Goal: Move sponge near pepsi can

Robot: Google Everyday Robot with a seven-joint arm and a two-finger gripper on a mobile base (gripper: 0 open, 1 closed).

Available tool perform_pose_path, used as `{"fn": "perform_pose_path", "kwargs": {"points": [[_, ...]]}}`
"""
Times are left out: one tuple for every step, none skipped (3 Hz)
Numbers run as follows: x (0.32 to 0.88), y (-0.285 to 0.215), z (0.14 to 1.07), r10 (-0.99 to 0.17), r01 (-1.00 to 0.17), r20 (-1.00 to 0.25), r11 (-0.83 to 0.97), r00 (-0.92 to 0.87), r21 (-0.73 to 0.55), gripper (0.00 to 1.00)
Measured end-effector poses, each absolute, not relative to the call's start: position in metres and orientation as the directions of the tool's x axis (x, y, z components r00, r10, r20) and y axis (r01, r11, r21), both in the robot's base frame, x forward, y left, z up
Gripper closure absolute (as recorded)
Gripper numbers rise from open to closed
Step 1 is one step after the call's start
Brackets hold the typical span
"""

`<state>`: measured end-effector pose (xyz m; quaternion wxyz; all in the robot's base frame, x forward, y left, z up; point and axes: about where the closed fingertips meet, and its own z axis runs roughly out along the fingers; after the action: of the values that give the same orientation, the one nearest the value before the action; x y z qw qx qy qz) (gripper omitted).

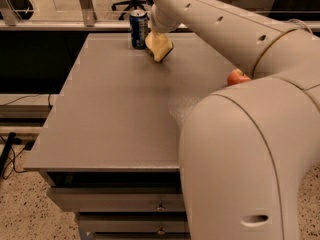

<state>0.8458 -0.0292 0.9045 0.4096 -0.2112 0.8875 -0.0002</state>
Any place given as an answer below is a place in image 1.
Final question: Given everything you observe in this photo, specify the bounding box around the yellow sponge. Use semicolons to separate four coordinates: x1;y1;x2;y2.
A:
145;31;173;63

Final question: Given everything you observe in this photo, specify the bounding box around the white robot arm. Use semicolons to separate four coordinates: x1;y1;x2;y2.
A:
151;0;320;240

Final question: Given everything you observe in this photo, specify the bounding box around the blue pepsi can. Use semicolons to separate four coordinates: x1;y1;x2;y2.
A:
129;10;148;49

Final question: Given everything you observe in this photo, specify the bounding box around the grey drawer cabinet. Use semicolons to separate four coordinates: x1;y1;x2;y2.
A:
24;33;233;240

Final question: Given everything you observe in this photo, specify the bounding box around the red apple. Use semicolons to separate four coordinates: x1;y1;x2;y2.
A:
227;69;250;86

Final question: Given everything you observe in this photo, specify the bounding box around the upper grey drawer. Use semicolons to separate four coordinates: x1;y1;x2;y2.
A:
47;188;185;213

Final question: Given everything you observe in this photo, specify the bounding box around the grey drawer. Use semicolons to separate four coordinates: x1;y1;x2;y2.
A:
75;213;189;233
47;188;185;213

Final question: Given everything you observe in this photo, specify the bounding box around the lower grey drawer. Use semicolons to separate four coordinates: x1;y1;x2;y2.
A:
75;213;189;233

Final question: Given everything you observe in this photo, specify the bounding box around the black floor cable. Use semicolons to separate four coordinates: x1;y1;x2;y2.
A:
0;132;34;181

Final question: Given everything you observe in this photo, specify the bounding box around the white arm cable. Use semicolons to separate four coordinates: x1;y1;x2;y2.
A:
288;18;314;35

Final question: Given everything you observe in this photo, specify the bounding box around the metal railing frame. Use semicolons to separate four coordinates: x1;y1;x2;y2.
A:
0;0;320;29

